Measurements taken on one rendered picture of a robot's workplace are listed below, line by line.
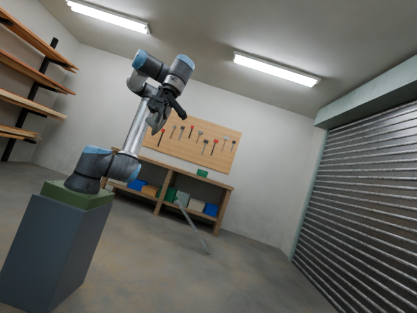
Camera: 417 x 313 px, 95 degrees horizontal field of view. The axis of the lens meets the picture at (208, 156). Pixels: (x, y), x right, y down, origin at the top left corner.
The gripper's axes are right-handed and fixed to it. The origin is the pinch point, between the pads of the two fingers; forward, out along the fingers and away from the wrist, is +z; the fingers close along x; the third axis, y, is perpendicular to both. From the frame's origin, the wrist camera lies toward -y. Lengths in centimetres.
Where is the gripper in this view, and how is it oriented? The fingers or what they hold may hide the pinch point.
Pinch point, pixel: (154, 133)
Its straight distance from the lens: 81.3
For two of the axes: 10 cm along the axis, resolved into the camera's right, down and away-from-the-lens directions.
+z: -3.8, 9.0, -2.3
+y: -9.3, -3.7, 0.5
